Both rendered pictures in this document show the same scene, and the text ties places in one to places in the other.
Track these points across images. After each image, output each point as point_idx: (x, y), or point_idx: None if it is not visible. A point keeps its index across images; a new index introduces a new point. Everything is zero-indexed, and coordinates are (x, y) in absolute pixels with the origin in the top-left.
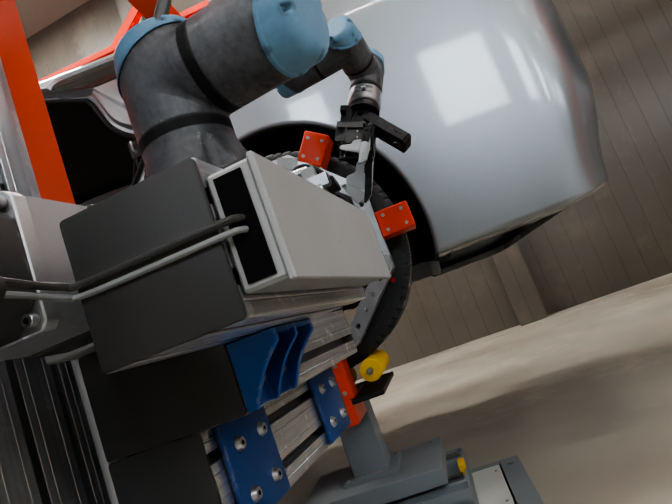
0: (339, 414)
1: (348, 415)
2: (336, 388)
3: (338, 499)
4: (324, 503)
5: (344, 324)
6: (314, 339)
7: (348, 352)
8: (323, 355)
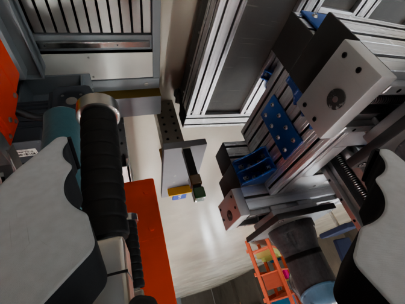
0: (319, 17)
1: (294, 14)
2: (317, 23)
3: (6, 44)
4: (11, 58)
5: (351, 25)
6: (399, 32)
7: (349, 15)
8: (389, 25)
